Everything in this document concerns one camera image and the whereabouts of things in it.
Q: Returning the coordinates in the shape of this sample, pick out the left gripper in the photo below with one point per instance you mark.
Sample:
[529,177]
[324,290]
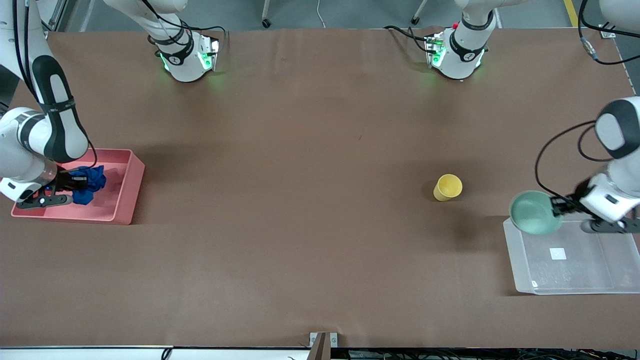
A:
[576,198]

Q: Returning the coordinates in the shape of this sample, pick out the aluminium frame profile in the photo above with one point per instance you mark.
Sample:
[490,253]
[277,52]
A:
[55,15]

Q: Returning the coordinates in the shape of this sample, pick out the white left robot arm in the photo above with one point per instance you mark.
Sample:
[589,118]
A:
[620,130]

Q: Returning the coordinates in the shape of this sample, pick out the blue cloth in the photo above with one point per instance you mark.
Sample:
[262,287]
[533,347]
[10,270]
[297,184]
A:
[92,180]

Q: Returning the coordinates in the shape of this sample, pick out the pink plastic box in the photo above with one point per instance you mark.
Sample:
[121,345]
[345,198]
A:
[117,192]

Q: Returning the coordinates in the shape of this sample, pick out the yellow plastic cup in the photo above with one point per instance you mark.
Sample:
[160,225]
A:
[447,187]

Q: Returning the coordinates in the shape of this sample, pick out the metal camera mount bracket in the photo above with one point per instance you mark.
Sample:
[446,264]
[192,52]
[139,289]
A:
[322,346]

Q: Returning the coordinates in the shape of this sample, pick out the metal table corner bracket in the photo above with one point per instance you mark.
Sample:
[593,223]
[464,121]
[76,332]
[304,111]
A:
[607,33]

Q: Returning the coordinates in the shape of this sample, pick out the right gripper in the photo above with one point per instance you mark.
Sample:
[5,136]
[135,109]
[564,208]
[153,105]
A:
[64,180]

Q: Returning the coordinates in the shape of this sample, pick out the chair leg with caster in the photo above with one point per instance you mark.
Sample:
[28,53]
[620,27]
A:
[419,12]
[266,21]

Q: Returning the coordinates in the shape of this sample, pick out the clear plastic bin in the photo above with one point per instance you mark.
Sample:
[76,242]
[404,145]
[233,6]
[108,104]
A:
[575,272]

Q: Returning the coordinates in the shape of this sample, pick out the mint green bowl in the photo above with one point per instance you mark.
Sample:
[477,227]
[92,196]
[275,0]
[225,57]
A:
[532,212]

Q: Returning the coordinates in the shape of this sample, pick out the white square label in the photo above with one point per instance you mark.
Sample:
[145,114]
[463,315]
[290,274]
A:
[558,253]

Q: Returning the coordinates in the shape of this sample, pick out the arm base connector panel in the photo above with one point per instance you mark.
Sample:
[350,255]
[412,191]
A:
[435,50]
[209,54]

